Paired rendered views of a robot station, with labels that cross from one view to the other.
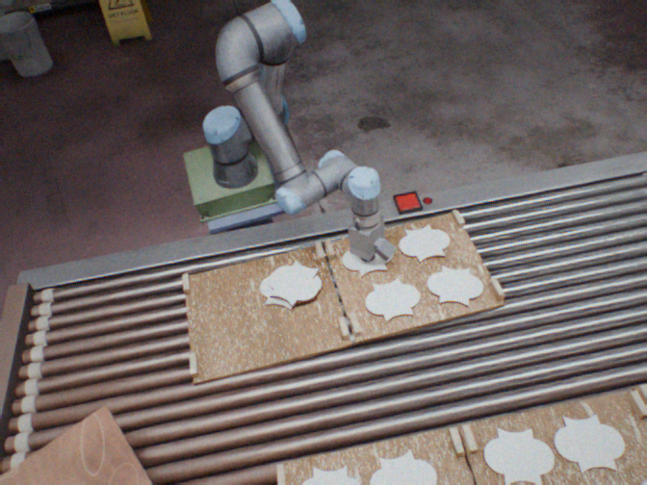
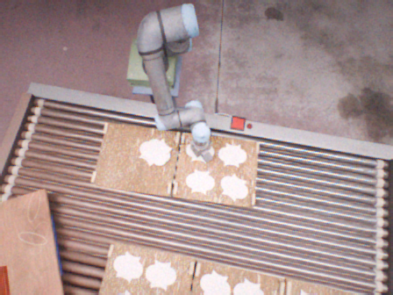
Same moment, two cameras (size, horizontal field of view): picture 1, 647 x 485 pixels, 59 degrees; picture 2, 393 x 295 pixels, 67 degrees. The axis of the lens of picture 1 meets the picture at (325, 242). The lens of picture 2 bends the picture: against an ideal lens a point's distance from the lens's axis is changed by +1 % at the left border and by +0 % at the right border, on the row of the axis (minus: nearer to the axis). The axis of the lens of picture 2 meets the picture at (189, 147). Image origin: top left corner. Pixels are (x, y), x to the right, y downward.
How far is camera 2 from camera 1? 68 cm
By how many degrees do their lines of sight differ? 26
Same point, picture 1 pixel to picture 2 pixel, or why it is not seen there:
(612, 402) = (272, 281)
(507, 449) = (211, 281)
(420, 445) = (176, 261)
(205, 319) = (108, 153)
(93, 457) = (32, 212)
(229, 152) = not seen: hidden behind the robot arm
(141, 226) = (121, 35)
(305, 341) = (149, 185)
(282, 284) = (150, 151)
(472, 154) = (319, 60)
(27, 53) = not seen: outside the picture
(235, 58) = (146, 43)
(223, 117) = not seen: hidden behind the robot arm
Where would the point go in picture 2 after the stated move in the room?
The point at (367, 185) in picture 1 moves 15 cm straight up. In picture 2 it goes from (200, 137) to (200, 125)
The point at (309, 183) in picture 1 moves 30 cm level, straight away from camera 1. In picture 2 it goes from (173, 119) to (190, 61)
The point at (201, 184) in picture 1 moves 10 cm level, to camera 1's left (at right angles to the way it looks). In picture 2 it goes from (134, 65) to (118, 61)
